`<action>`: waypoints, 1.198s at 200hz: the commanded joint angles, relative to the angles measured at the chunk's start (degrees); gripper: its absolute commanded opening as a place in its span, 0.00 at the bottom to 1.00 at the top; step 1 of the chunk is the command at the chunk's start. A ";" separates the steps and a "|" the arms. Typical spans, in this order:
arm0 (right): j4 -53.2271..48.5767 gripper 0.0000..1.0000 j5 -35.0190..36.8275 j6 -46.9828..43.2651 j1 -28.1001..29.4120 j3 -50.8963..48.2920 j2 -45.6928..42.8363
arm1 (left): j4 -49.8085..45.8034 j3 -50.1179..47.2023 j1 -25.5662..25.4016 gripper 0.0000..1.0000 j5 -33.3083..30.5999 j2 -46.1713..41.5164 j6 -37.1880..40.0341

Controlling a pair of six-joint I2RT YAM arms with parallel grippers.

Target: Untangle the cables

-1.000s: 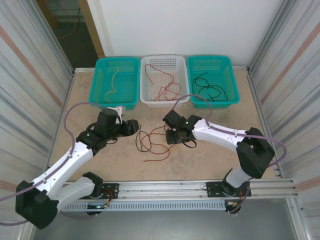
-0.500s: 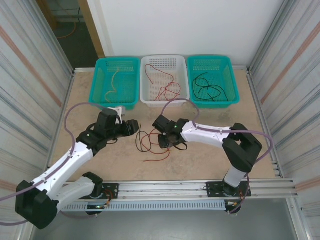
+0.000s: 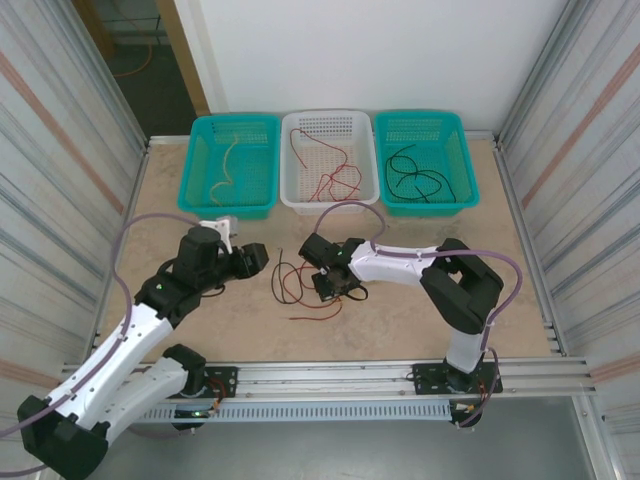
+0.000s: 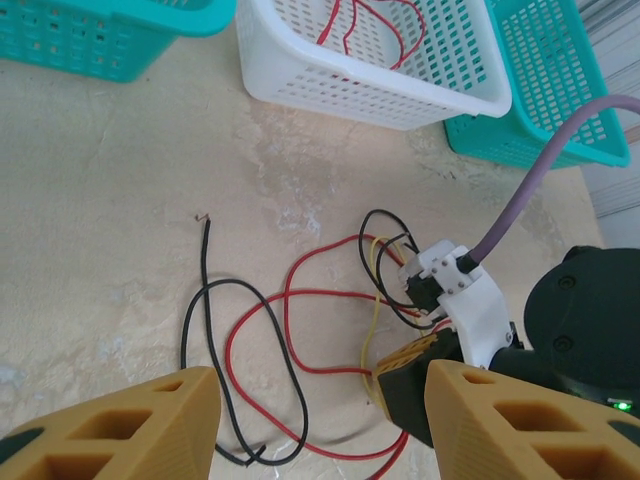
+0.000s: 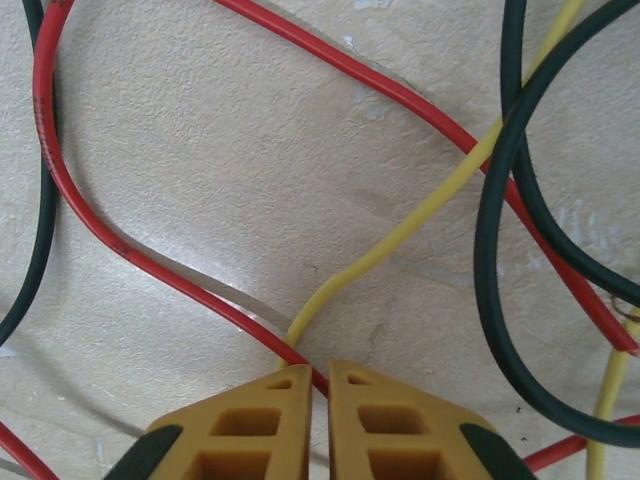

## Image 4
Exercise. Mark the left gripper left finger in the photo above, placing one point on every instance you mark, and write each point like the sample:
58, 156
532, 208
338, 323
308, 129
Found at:
125, 425

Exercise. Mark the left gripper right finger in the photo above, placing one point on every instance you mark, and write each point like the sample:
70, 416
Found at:
500, 425

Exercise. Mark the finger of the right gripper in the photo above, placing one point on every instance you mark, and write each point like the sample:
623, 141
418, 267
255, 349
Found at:
410, 352
405, 405

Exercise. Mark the teal plastic basket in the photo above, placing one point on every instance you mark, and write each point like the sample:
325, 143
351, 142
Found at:
100, 30
550, 75

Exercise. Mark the white plastic basket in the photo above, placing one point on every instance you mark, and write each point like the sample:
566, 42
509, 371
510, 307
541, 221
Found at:
300, 75

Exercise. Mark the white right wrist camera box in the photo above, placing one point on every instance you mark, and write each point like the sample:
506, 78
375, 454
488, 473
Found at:
470, 310

